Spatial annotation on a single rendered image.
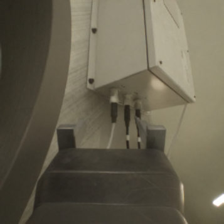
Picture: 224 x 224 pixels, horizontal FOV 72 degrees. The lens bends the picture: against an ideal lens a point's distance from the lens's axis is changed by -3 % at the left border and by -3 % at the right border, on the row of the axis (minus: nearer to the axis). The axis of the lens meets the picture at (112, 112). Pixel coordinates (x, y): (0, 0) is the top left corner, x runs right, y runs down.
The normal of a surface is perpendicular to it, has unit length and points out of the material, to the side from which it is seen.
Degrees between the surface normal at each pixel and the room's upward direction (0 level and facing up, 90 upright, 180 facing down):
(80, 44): 90
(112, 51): 138
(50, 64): 90
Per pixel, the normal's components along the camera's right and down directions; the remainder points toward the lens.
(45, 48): -0.66, -0.21
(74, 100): 0.75, -0.17
